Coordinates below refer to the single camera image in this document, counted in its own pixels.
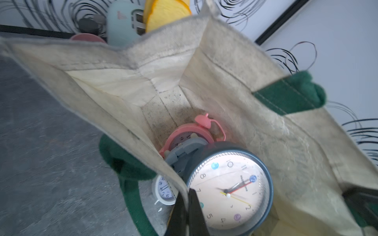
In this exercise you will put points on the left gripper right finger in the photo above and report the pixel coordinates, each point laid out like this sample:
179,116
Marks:
363,205

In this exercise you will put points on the pink twin bell clock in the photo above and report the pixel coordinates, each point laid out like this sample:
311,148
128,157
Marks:
200,128

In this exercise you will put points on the blue round beige clock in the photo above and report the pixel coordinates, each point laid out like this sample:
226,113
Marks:
233,186

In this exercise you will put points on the pink cup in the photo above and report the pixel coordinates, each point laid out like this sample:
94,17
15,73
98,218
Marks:
87,37

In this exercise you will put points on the yellow toast slice front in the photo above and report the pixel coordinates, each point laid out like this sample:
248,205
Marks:
159,13

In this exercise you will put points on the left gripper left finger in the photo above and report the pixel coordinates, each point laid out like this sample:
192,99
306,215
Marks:
187,221

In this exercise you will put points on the mint green toaster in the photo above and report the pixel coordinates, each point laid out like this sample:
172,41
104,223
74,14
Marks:
124,22

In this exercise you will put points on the white purple face clock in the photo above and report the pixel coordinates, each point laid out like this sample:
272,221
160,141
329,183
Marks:
163,191

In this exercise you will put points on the cream canvas tote bag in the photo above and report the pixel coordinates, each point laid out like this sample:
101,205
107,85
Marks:
135,95

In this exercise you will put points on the light blue square clock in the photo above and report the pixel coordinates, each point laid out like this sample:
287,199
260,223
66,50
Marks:
178,158

